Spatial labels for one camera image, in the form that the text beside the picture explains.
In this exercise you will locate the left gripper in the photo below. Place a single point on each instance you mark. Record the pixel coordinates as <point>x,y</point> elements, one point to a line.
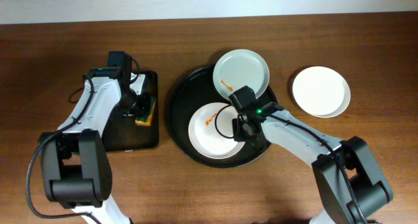
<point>144,107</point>

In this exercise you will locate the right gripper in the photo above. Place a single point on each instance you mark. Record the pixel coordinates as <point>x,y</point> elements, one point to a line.
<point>240,129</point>

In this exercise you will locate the green yellow sponge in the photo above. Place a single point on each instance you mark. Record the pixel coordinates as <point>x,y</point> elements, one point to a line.
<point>145,110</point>

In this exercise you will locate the white pink plate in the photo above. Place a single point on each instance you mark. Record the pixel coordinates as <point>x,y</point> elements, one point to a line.
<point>204,137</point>

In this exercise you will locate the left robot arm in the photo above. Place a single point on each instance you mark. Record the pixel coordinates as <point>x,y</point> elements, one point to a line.
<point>75,168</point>

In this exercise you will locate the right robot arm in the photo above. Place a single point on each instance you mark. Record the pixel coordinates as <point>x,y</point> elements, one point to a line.
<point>350,181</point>

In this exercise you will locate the rectangular black tray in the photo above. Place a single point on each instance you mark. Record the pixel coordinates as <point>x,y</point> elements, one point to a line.
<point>122,134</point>

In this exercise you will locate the round black tray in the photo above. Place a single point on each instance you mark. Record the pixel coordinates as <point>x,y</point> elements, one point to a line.
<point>193,91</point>

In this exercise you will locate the pale green plate top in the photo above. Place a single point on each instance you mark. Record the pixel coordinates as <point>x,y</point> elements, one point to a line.
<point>239,68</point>

